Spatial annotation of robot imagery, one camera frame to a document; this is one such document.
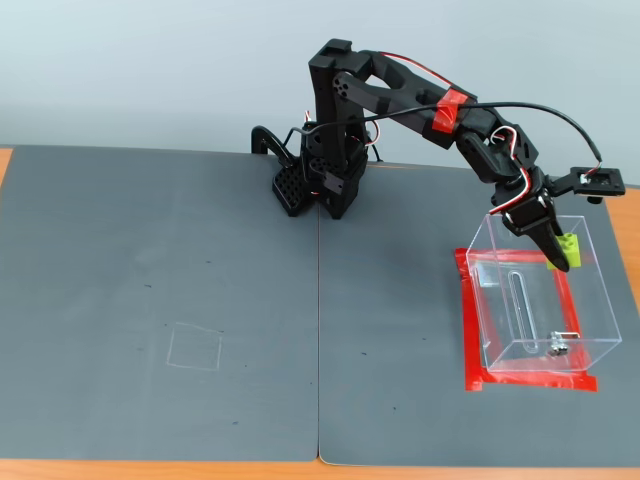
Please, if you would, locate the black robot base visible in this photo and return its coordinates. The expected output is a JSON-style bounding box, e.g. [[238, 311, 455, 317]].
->
[[271, 149, 370, 220]]

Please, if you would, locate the grey table mat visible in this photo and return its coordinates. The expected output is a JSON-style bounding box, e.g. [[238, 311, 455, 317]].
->
[[317, 162, 640, 467], [0, 144, 321, 462]]

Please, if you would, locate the red tape band on arm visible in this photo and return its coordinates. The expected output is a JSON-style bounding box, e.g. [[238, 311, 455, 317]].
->
[[432, 89, 469, 135]]

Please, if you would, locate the black table clamp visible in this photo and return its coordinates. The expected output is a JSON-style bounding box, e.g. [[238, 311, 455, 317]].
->
[[249, 125, 296, 169]]

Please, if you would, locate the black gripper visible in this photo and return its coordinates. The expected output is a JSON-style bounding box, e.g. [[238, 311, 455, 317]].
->
[[489, 167, 571, 274]]

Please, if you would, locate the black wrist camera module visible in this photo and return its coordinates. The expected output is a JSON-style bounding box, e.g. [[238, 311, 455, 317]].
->
[[548, 167, 627, 205]]

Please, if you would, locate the transparent acrylic box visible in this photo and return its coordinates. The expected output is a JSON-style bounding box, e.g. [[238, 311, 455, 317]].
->
[[465, 213, 623, 374]]

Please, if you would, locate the silver metal box latch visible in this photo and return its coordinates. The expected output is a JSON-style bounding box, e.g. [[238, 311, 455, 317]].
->
[[547, 330, 581, 357]]

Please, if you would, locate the black camera cable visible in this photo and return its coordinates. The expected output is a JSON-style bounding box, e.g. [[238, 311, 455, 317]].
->
[[287, 101, 605, 174]]

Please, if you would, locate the red tape strip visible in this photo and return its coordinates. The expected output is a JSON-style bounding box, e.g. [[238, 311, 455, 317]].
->
[[457, 259, 494, 394], [453, 247, 599, 269], [464, 369, 600, 394], [547, 252, 594, 374]]

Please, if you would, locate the green lego block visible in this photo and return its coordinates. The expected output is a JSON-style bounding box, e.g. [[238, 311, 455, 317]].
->
[[546, 232, 584, 272]]

